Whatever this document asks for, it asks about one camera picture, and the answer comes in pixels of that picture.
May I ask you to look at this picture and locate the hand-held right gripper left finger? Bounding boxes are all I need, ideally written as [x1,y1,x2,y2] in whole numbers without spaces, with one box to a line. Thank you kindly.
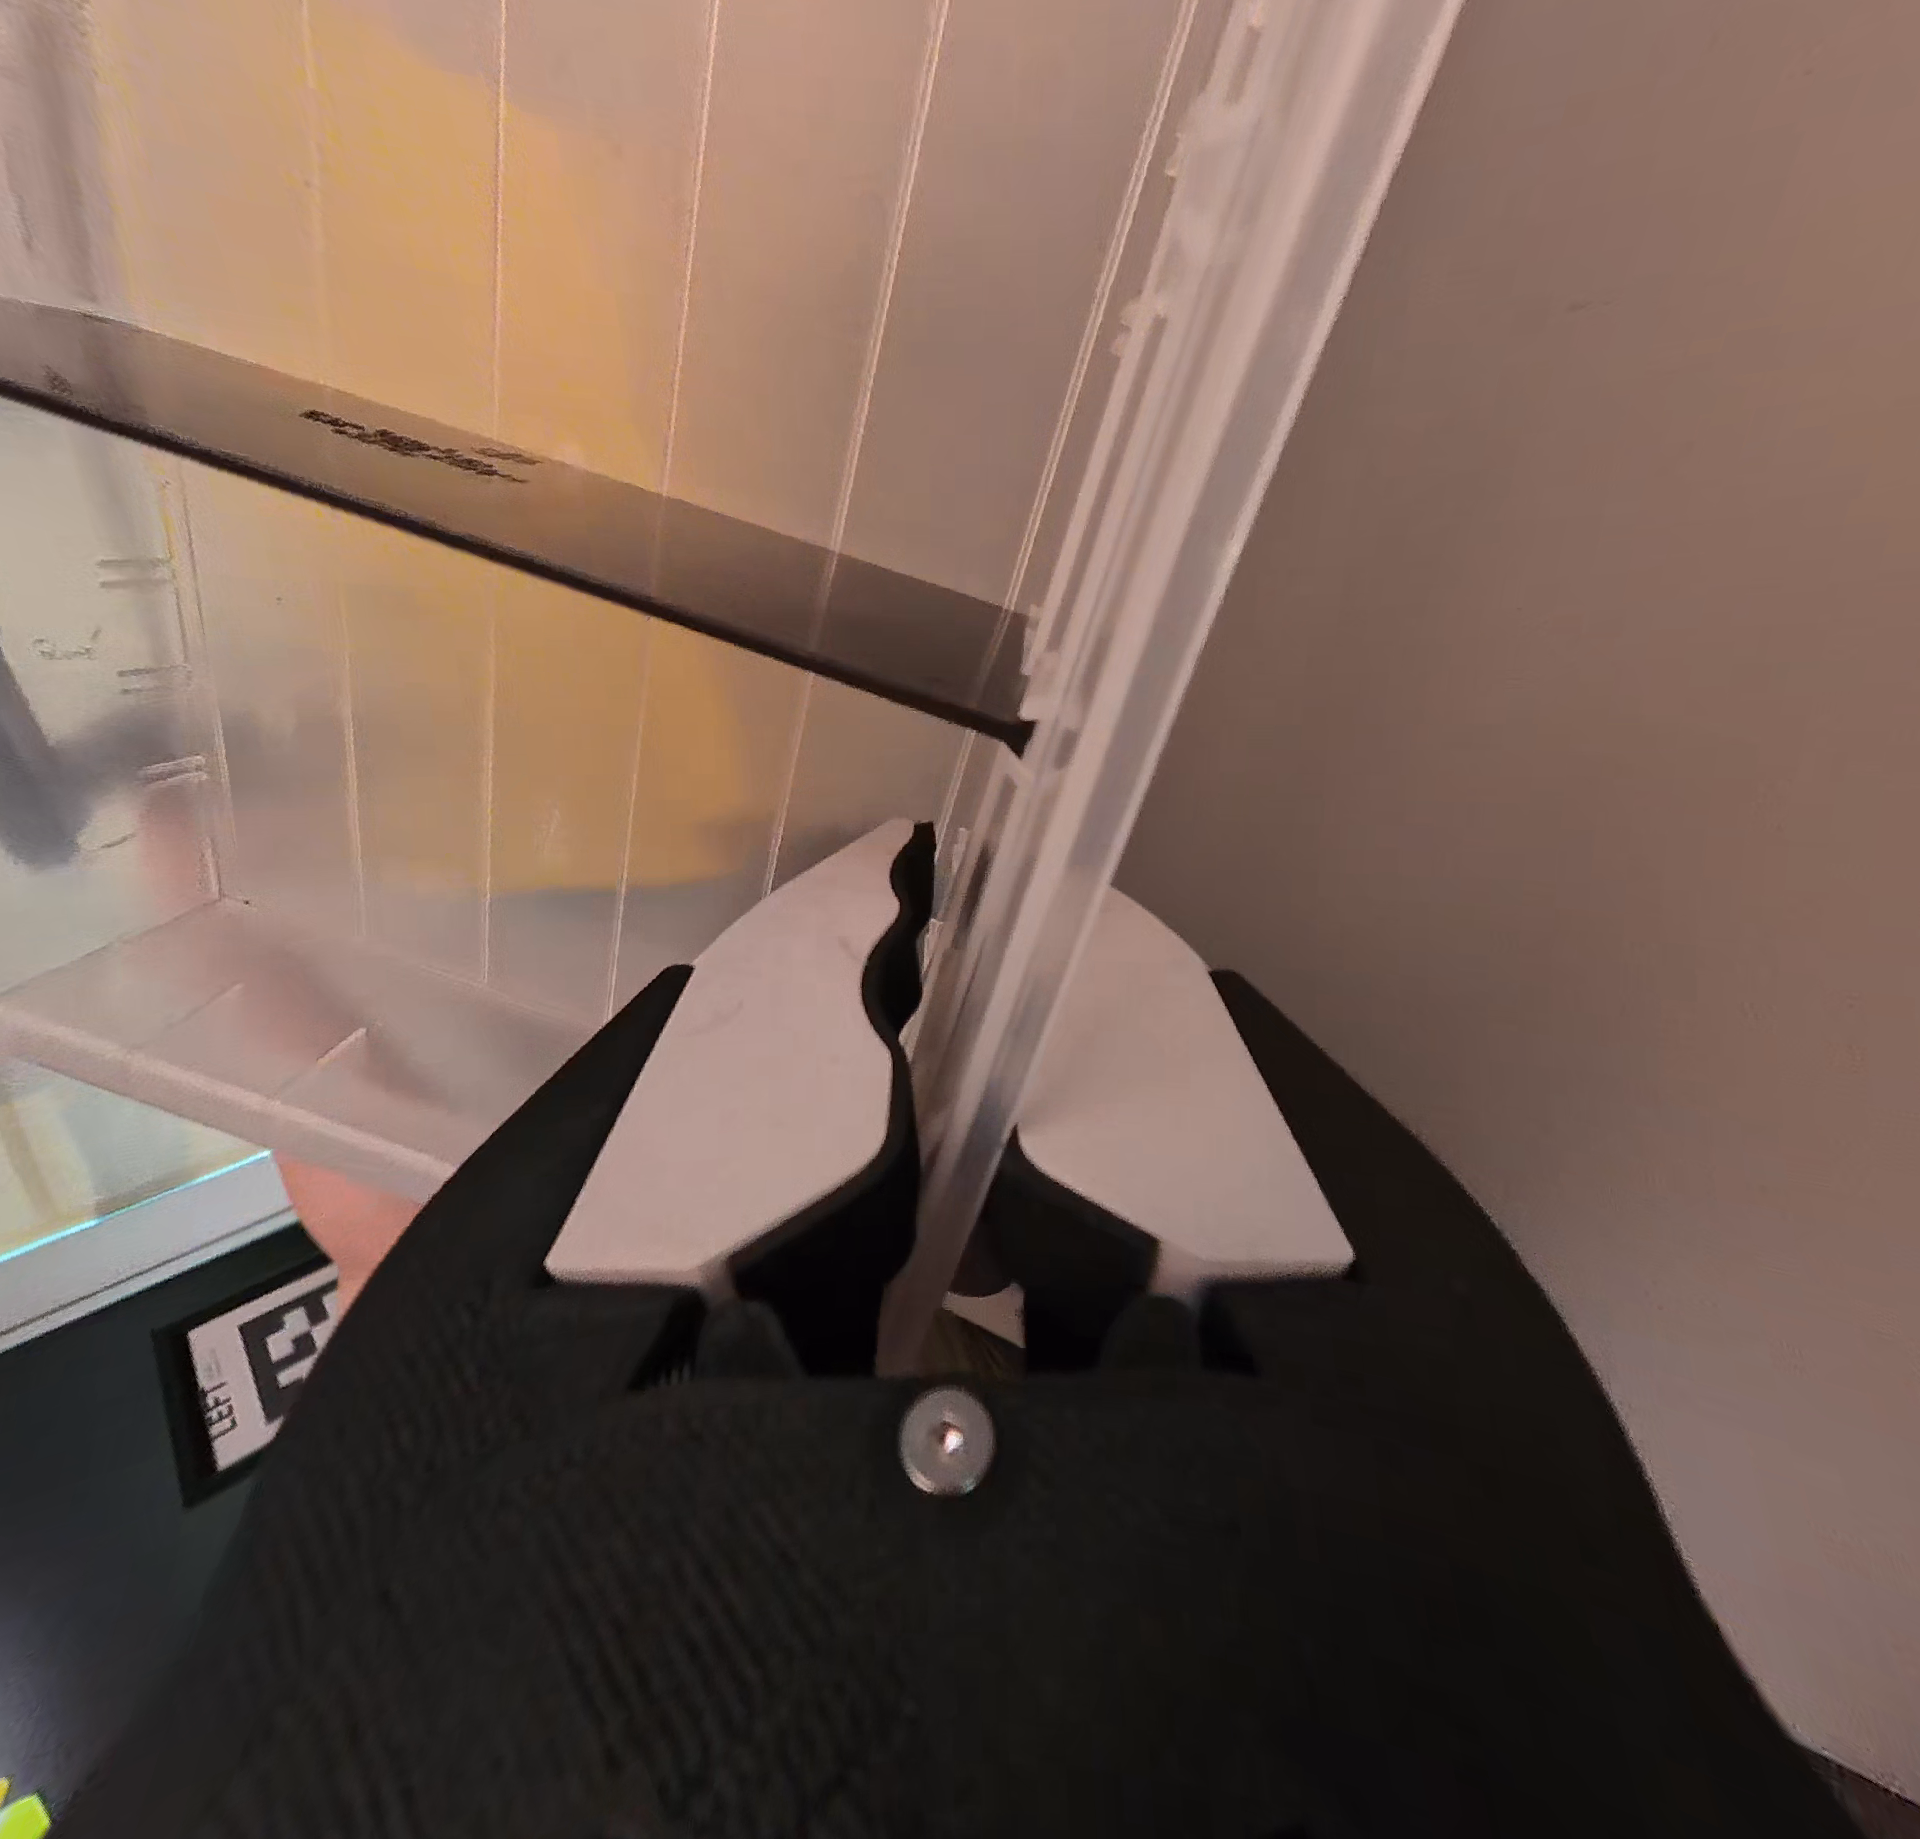
[542,819,940,1373]

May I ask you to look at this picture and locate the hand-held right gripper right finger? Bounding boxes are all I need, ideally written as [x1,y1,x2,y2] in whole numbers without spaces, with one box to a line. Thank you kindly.
[973,879,1355,1373]

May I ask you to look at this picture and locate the clear plastic bin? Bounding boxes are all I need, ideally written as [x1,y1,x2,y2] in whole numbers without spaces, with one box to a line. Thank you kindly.
[0,0,1501,1375]

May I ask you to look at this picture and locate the black bin divider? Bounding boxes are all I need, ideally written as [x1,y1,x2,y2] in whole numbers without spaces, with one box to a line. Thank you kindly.
[0,297,1039,749]

